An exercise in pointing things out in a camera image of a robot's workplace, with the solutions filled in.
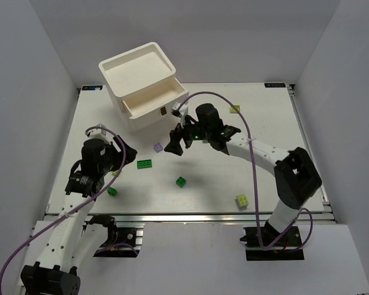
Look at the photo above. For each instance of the small green lego left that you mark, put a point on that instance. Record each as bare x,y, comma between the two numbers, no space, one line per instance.
112,191

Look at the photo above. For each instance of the purple studded lego brick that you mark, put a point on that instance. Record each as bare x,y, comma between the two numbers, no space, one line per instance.
158,147

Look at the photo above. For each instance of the white drawer cabinet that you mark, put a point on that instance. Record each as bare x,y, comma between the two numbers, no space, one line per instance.
134,71

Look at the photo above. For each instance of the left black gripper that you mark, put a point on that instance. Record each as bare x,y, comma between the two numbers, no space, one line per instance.
120,152

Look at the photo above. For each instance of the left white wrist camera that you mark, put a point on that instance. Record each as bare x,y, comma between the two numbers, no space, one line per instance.
97,132

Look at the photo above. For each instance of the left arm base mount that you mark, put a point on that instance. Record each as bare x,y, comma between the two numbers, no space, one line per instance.
121,242

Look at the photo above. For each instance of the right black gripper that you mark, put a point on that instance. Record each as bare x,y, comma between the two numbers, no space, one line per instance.
186,137

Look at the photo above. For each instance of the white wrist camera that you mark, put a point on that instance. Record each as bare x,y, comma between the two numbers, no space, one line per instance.
180,111
97,132

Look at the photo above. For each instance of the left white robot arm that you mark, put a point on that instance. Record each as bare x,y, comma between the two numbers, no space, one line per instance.
74,240

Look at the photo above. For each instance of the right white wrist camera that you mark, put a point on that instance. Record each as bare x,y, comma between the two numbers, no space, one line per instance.
180,111

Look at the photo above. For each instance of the flat green lego plate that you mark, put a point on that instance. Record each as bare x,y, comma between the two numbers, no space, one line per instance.
142,164

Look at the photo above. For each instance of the green square lego brick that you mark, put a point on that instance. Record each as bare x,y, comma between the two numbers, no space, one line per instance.
181,182

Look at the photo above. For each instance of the aluminium table front rail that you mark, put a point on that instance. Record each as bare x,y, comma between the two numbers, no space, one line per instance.
317,217

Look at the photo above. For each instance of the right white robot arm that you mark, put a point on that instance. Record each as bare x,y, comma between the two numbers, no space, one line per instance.
295,174

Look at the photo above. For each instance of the lime lego brick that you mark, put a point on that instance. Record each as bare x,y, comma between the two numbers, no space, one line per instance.
234,109
242,201

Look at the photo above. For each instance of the white open drawer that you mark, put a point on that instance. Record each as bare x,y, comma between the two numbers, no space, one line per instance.
150,106

